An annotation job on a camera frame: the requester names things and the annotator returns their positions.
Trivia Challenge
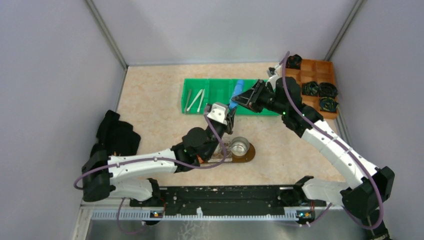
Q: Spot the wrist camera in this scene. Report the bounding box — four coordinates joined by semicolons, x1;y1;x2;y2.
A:
203;102;230;125
267;66;281;90

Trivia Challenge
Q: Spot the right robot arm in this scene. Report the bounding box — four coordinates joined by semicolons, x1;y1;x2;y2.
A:
232;77;395;229

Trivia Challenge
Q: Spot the clear glass cup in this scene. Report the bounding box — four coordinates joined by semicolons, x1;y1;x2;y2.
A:
209;138;233;163

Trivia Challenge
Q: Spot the green divided plastic bin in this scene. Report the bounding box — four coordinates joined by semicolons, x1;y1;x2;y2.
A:
180;78;282;117

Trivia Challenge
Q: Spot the steel cup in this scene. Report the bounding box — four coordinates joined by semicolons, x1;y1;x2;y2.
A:
230;136;250;157

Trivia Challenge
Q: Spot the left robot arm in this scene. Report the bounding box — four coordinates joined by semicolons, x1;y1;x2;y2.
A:
73;110;236;202

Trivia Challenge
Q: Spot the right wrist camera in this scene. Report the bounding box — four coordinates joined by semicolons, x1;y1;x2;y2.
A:
267;66;281;90

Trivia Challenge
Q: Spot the blue toothpaste tube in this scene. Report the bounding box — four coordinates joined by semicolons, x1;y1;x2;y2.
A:
229;79;245;110

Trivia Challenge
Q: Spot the rolled dark sock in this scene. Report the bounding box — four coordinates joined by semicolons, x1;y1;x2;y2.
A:
319;97;339;113
285;54;303;70
318;82;339;99
301;81;320;97

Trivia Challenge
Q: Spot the wooden compartment box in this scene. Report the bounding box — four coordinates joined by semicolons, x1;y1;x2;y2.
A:
285;54;339;120

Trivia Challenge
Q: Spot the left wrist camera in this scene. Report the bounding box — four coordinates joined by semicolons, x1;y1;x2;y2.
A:
203;102;230;125

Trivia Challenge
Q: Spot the white toothbrush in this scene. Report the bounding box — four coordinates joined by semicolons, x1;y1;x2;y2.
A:
186;89;204;112
196;89;205;113

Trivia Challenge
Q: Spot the grey toothbrush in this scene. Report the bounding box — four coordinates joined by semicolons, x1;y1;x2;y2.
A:
183;88;192;114

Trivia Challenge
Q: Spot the brown oval wooden tray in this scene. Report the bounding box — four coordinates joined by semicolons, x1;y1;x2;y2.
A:
198;141;256;165

